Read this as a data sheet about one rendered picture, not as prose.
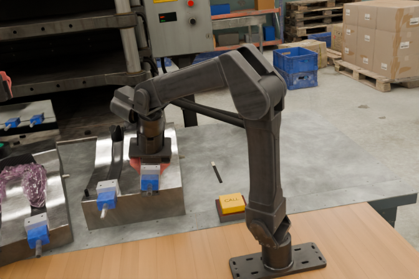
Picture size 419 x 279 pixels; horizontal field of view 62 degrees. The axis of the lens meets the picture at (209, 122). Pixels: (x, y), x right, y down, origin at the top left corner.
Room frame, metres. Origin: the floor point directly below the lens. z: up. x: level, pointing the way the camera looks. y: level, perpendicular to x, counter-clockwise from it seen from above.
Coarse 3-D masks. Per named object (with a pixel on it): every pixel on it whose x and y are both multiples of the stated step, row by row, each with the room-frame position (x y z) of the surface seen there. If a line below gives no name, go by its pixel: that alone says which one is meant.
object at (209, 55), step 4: (204, 52) 4.98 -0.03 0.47; (208, 52) 4.99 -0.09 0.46; (212, 52) 4.99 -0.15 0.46; (216, 52) 5.00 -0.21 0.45; (220, 52) 5.00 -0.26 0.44; (224, 52) 5.00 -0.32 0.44; (196, 56) 4.96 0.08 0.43; (200, 56) 4.97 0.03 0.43; (204, 56) 4.98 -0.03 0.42; (208, 56) 4.98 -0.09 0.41; (212, 56) 4.99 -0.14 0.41; (216, 56) 4.99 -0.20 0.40; (196, 60) 4.57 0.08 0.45; (200, 60) 4.58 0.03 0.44; (204, 60) 4.58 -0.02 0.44; (192, 64) 4.59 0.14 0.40
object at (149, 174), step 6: (144, 168) 0.81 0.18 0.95; (150, 168) 0.81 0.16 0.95; (156, 168) 0.81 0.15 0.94; (144, 174) 0.79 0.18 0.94; (150, 174) 0.79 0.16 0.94; (156, 174) 0.79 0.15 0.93; (144, 180) 0.76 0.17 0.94; (150, 180) 0.76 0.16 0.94; (156, 180) 0.76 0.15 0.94; (144, 186) 0.75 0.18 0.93; (150, 186) 0.73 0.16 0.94; (156, 186) 0.75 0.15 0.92; (150, 192) 0.70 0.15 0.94
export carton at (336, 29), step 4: (336, 24) 5.85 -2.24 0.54; (340, 24) 5.81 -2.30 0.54; (332, 28) 5.84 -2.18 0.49; (336, 28) 5.71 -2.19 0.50; (340, 28) 5.57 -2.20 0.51; (332, 32) 5.83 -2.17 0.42; (336, 32) 5.69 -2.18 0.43; (340, 32) 5.54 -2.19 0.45; (332, 36) 5.81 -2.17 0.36; (336, 36) 5.67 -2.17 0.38; (340, 36) 5.53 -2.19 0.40; (332, 40) 5.80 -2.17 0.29; (336, 40) 5.65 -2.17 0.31; (340, 40) 5.51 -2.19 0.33; (332, 44) 5.80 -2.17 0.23; (336, 44) 5.65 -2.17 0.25; (340, 44) 5.51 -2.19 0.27; (332, 48) 5.81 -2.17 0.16; (336, 48) 5.66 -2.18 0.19; (340, 48) 5.51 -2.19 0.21
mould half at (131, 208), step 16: (128, 144) 1.05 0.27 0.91; (176, 144) 1.04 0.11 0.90; (96, 160) 1.00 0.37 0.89; (128, 160) 0.99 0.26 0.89; (176, 160) 0.96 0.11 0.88; (96, 176) 0.91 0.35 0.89; (128, 176) 0.88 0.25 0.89; (160, 176) 0.86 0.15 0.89; (176, 176) 0.85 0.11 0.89; (96, 192) 0.81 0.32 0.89; (128, 192) 0.79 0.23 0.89; (160, 192) 0.79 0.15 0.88; (176, 192) 0.79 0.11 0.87; (96, 208) 0.77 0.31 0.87; (128, 208) 0.78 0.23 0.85; (144, 208) 0.79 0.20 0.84; (160, 208) 0.79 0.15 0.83; (176, 208) 0.79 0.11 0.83; (96, 224) 0.77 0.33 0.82; (112, 224) 0.78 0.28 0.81
